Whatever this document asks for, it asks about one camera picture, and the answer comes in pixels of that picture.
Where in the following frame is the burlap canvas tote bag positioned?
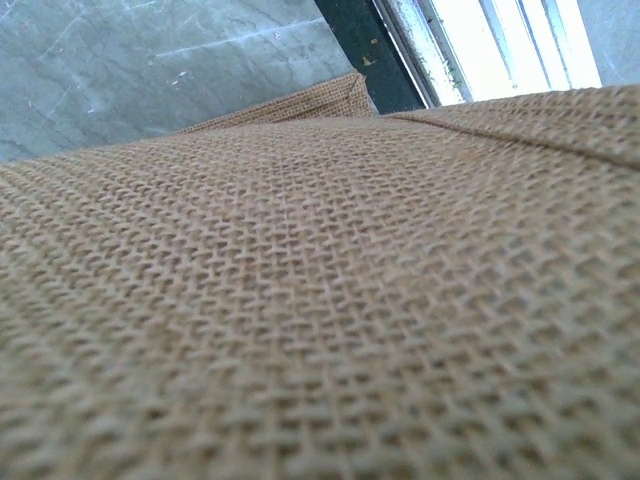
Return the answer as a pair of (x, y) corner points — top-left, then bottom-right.
(1, 74), (639, 479)

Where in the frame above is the aluminium frame rail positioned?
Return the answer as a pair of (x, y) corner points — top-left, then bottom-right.
(317, 0), (601, 114)

